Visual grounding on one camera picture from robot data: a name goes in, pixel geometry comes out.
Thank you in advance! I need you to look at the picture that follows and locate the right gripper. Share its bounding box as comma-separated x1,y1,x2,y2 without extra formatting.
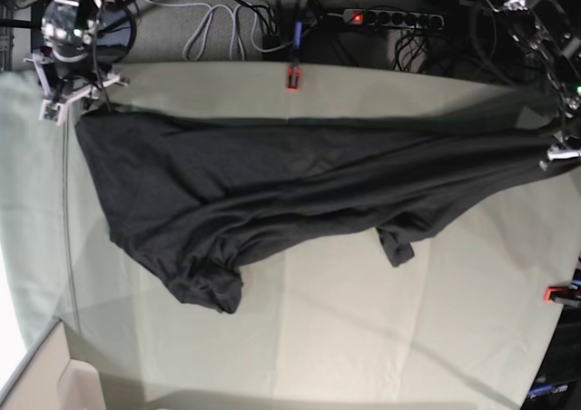
52,49,98,102

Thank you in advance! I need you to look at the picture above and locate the dark grey t-shirt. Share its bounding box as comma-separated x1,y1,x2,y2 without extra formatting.
75,110,580,314

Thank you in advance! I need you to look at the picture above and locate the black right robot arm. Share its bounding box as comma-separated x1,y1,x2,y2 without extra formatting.
41,0,103,101

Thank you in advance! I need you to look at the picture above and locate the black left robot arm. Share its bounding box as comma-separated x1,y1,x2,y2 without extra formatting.
484,0,580,136

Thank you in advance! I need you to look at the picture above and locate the round dark stand base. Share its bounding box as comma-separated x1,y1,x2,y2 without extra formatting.
94,1,137,65

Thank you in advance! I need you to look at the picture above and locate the red black clamp middle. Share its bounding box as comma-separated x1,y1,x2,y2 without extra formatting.
285,20,302,91

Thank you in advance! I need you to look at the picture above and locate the red black clamp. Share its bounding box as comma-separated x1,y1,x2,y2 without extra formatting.
544,259,580,308
285,20,302,91

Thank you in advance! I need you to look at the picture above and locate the black power strip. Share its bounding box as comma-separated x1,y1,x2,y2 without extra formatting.
342,8,446,31

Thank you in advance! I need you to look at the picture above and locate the beige plastic bin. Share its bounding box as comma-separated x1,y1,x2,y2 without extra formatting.
1,318,106,410

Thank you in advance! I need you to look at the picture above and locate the light green table cloth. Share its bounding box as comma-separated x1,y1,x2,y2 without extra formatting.
1,72,580,409

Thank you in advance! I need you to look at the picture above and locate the red black clamp right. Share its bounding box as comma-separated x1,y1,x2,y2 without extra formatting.
544,259,580,308

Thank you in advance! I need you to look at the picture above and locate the grey looped cable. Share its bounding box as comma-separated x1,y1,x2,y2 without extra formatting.
135,0,273,62

